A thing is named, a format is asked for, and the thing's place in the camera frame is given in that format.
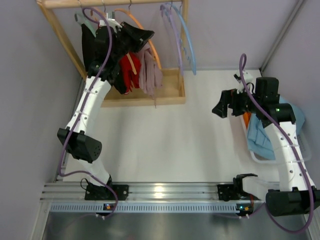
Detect orange plastic hanger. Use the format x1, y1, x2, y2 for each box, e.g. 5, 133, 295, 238
114, 8, 162, 70

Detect dusty pink trousers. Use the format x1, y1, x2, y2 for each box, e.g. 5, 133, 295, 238
135, 43, 163, 107

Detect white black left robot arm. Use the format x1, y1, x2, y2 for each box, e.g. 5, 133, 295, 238
57, 22, 155, 187

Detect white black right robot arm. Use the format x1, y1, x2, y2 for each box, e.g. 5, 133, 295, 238
212, 77, 320, 217

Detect light orange hanger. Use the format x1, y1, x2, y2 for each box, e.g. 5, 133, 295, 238
94, 7, 137, 75

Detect purple plastic hanger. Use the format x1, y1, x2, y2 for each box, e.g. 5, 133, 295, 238
160, 4, 184, 76

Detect mint green hanger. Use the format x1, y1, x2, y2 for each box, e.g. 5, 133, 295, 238
74, 12, 96, 37

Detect light blue plastic hanger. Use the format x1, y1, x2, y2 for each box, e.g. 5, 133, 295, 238
166, 2, 197, 76

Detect red garment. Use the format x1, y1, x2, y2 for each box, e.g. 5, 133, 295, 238
119, 52, 141, 95

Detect orange garment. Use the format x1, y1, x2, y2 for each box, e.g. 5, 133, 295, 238
243, 112, 252, 129

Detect black garment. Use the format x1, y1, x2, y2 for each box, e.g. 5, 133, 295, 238
81, 23, 95, 72

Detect light blue garment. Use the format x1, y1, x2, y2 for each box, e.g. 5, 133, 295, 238
246, 103, 305, 161

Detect wooden clothes rack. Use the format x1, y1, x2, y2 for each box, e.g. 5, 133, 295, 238
36, 0, 186, 108

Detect white laundry basket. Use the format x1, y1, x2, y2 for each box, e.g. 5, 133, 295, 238
239, 117, 313, 165

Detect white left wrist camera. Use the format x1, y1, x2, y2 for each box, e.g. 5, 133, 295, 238
105, 11, 122, 32

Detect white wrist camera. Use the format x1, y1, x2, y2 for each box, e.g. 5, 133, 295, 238
105, 11, 122, 32
233, 70, 253, 94

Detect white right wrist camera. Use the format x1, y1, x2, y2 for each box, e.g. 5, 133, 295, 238
233, 70, 253, 94

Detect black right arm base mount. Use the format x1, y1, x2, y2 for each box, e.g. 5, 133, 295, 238
217, 184, 248, 202

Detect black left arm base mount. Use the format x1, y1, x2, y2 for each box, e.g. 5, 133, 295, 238
84, 183, 129, 201

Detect aluminium mounting rail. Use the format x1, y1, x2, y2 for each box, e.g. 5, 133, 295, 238
93, 70, 279, 201

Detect grey slotted cable duct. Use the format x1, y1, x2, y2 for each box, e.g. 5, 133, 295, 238
50, 202, 245, 214

